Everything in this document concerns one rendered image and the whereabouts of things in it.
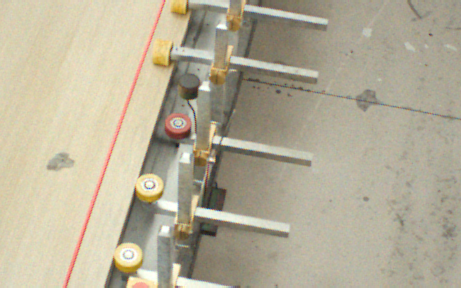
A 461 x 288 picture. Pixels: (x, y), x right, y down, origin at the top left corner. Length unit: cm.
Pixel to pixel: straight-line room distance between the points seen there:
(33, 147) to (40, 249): 37
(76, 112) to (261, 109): 141
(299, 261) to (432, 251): 54
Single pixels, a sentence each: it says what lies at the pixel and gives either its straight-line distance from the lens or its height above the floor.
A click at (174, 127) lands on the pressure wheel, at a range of 313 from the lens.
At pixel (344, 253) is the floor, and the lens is 401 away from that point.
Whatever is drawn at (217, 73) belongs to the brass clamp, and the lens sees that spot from 320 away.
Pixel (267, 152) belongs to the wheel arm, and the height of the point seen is 86.
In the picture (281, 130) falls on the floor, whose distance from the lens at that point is 436.
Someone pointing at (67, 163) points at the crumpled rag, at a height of 91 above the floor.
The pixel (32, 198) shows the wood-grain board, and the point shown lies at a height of 90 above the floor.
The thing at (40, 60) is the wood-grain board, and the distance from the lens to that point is 336.
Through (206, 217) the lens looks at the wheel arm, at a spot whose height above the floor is 82.
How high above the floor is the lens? 326
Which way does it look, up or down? 49 degrees down
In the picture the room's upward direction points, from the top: 4 degrees clockwise
